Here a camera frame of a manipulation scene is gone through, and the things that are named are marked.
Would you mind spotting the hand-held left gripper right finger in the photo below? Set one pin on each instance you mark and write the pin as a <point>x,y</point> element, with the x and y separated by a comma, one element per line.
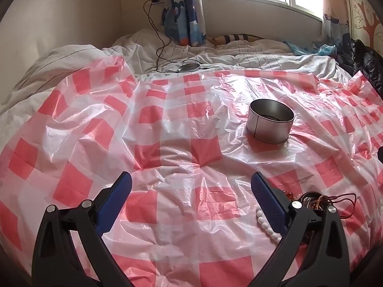
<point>267,203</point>

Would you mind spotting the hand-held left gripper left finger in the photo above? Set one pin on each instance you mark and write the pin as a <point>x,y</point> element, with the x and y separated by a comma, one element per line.
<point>115,203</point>

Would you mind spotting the round silver metal tin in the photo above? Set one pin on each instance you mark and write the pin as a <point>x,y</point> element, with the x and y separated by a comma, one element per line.
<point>269,131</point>

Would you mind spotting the red white checkered plastic sheet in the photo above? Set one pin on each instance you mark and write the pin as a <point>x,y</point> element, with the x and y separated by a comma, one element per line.
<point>179,143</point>

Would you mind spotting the white striped quilt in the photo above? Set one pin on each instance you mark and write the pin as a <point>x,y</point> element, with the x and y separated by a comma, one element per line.
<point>233,55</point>

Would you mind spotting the round grey charging pad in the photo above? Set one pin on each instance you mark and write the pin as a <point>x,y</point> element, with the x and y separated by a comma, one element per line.
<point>189,67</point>

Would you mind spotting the blue plastic bag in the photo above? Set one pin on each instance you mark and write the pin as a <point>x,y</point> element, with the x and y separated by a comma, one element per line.
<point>326,49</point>

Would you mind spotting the striped pillow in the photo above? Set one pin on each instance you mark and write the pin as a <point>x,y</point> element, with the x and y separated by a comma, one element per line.
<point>236,38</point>

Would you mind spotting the black puffer jacket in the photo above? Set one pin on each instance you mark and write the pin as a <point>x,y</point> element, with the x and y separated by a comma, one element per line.
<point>365,59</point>

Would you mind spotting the pale cartoon print curtain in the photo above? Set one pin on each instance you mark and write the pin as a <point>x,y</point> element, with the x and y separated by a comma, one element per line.
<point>333,27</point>

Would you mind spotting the blue cartoon print curtain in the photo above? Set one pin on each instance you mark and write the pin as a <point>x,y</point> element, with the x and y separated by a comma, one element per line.
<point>182,15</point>

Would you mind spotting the tree wall decal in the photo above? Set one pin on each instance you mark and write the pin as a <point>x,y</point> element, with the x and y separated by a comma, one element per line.
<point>371,27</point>

